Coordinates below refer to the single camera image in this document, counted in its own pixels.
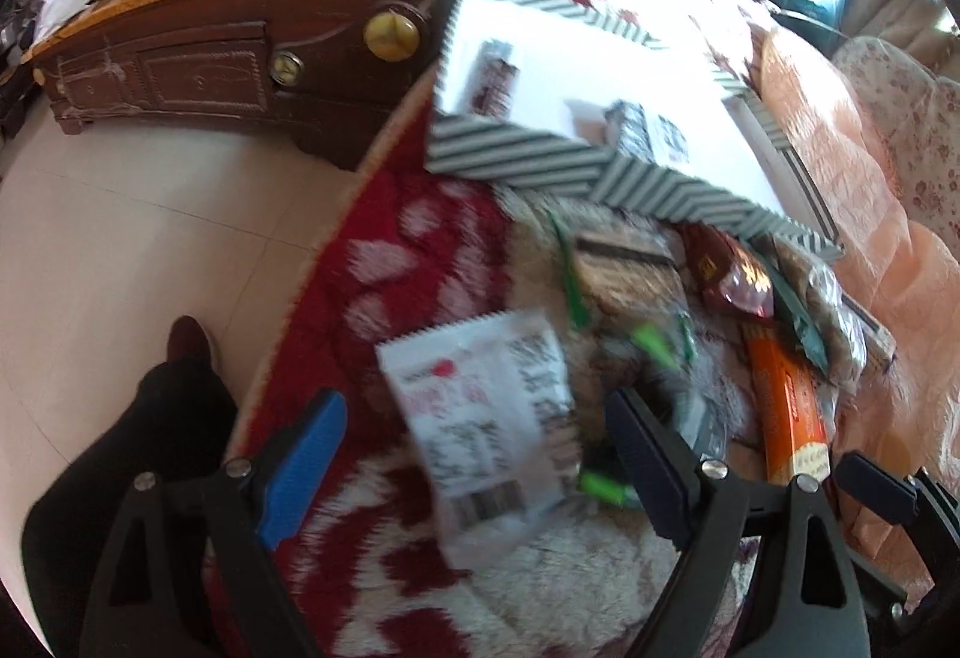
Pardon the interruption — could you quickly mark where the green snack packet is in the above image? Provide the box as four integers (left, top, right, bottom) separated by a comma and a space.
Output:
547, 208, 593, 329

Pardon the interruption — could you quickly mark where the cracker packet with black window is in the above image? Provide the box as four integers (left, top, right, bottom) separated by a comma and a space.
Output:
574, 227, 687, 329

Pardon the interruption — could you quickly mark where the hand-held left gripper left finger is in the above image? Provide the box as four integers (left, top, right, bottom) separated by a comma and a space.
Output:
79, 389, 350, 658

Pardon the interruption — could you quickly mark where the teal snack packet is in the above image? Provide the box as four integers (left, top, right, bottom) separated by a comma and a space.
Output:
757, 245, 830, 366

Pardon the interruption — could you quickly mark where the peach textured blanket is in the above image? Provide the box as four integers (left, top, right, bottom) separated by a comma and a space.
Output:
750, 20, 960, 599

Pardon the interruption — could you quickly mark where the red candy packet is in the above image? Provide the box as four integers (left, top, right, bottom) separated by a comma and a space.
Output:
682, 227, 777, 318

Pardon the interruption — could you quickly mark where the brown shoe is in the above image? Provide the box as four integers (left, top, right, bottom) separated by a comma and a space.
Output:
165, 317, 218, 366

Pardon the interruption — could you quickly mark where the red white floral blanket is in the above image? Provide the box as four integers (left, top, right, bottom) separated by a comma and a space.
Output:
202, 0, 758, 658

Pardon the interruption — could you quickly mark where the person's leg in black pants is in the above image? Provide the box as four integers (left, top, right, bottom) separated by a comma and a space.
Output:
22, 358, 241, 658

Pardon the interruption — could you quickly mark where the dark packet with green trim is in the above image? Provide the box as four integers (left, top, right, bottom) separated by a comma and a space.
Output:
577, 317, 743, 509

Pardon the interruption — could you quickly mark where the floral pillow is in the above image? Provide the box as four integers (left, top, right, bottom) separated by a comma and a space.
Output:
829, 32, 960, 239

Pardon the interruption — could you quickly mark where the white snack packet red logo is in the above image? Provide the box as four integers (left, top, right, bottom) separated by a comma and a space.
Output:
375, 309, 586, 569

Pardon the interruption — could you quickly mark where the clear walnut cake packet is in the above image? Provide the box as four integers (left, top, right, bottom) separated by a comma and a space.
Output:
776, 238, 871, 393

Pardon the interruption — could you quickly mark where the orange cracker packet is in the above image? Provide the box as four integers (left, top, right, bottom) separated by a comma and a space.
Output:
742, 320, 833, 486

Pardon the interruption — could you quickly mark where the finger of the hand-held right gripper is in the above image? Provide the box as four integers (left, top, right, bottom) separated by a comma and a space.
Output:
836, 452, 920, 528

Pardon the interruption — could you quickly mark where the grey white snack packet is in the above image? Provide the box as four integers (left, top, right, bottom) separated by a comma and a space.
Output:
604, 99, 691, 168

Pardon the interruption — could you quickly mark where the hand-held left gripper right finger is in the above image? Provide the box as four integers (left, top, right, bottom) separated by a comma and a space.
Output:
604, 388, 875, 658

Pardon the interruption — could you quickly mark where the grey white striped box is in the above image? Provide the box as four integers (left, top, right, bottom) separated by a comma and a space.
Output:
424, 0, 845, 262

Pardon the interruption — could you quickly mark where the dark cluttered shelf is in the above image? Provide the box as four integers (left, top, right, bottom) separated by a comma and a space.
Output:
0, 0, 46, 134

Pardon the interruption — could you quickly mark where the brown wooden cabinet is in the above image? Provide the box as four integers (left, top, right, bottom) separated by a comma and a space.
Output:
22, 0, 518, 172

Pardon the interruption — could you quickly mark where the dark brown snack packet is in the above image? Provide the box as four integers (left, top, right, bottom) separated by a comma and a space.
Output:
469, 39, 518, 115

